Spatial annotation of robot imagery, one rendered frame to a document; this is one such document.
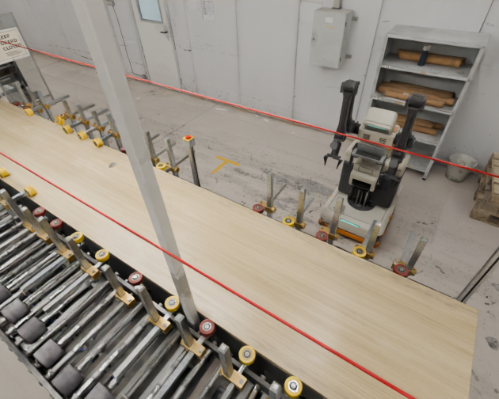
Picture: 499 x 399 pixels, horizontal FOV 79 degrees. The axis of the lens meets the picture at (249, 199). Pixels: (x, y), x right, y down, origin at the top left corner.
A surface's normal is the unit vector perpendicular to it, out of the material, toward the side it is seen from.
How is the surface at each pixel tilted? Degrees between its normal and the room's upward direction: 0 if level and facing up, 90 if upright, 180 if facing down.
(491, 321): 0
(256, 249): 0
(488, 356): 0
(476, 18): 90
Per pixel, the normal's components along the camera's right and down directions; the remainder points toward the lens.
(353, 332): -0.04, -0.73
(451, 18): -0.55, 0.58
